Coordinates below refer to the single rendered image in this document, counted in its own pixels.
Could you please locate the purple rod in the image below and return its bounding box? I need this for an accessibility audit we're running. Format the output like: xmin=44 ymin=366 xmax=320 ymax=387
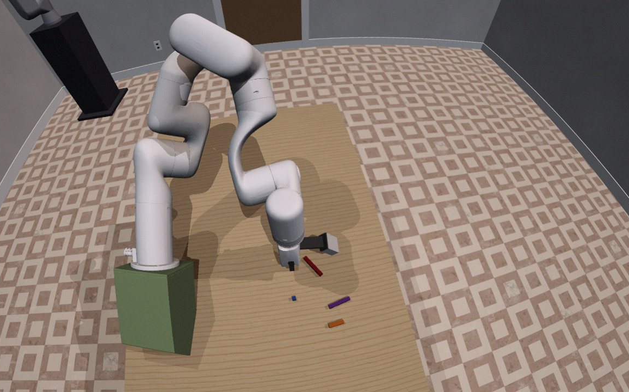
xmin=328 ymin=296 xmax=350 ymax=309

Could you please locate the orange rod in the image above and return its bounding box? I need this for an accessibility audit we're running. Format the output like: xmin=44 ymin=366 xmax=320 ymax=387
xmin=328 ymin=320 xmax=344 ymax=328

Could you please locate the red rod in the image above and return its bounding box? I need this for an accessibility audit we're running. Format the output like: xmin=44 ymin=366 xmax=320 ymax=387
xmin=304 ymin=256 xmax=323 ymax=276

